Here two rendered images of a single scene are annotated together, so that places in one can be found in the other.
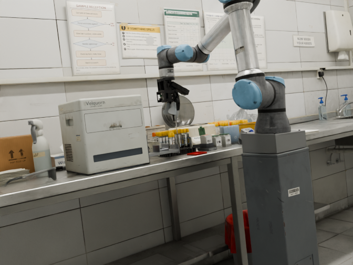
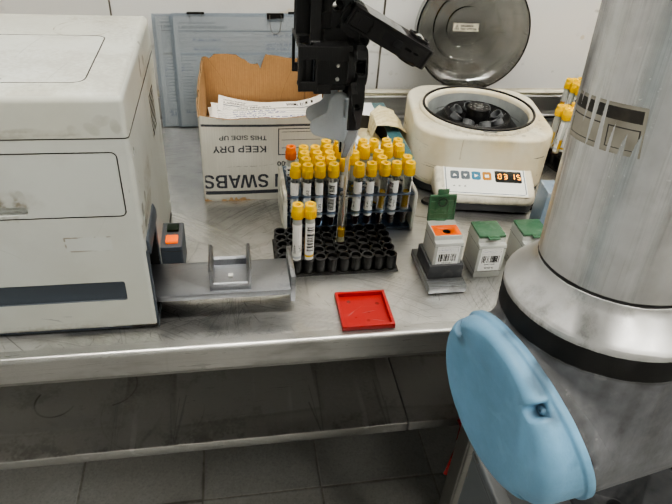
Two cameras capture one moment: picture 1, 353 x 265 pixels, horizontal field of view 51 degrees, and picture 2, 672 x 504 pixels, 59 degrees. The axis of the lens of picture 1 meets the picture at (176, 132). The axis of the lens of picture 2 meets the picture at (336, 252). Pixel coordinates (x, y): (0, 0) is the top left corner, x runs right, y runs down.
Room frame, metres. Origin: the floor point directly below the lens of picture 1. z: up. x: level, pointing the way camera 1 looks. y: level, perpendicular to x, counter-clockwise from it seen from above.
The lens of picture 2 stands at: (1.18, -0.27, 1.40)
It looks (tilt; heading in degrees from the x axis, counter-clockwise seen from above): 36 degrees down; 23
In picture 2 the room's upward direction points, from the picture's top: 4 degrees clockwise
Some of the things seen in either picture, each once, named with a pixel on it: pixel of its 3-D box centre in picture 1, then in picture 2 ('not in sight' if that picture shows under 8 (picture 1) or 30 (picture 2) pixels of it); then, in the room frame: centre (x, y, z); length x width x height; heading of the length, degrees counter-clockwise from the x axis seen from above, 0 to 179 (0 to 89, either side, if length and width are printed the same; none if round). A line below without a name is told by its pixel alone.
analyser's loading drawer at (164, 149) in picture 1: (156, 150); (212, 273); (1.66, 0.10, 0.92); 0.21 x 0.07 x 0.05; 124
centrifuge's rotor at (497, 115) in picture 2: not in sight; (475, 122); (2.21, -0.09, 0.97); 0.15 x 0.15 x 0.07
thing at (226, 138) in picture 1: (225, 140); (526, 246); (1.95, -0.25, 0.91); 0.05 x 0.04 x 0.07; 34
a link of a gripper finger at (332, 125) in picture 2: (173, 111); (333, 127); (1.81, 0.01, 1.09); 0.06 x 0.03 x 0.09; 125
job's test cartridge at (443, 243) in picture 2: (206, 141); (441, 248); (1.87, -0.14, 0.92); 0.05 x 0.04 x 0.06; 35
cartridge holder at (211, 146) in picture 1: (207, 146); (438, 263); (1.87, -0.14, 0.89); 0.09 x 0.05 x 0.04; 35
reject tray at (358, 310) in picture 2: (196, 153); (364, 309); (1.74, -0.08, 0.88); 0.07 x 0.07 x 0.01; 34
